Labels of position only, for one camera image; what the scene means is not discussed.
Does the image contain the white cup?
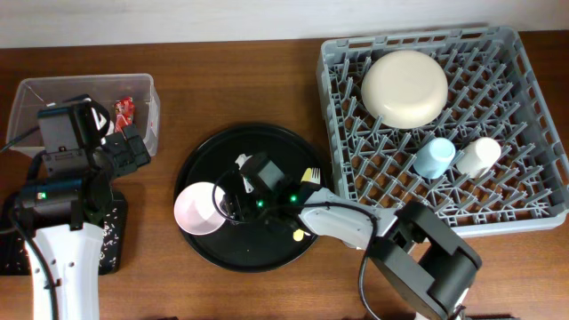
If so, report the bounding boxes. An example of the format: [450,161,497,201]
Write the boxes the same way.
[456,137,501,179]

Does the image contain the light blue cup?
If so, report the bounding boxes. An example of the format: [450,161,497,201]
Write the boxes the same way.
[413,138,456,180]

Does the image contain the red snack wrapper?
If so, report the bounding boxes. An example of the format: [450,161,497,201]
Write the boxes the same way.
[114,97,135,132]

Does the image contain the beige plate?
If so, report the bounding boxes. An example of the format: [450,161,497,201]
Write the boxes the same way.
[361,51,448,129]

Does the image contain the grey dishwasher rack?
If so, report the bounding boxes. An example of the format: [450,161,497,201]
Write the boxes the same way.
[317,27,568,237]

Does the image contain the round black tray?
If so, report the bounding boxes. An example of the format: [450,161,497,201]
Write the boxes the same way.
[173,124,331,273]

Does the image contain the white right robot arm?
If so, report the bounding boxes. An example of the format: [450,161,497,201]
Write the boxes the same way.
[212,181,482,319]

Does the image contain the yellow plastic knife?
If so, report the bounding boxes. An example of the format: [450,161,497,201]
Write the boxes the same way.
[293,168,312,242]

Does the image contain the white plastic fork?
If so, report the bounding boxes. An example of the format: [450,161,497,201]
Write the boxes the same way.
[310,168,321,185]

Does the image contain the rectangular black tray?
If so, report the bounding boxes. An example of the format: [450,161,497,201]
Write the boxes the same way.
[0,190,129,276]

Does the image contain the rice grains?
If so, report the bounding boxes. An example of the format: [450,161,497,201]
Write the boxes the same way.
[0,202,125,272]

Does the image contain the clear plastic waste bin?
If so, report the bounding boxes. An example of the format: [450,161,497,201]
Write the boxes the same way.
[5,74,160,156]

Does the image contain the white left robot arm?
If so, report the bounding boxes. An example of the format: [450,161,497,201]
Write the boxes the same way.
[9,123,150,319]

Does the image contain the pink bowl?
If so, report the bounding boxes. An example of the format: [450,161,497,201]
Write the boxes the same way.
[173,181,226,236]

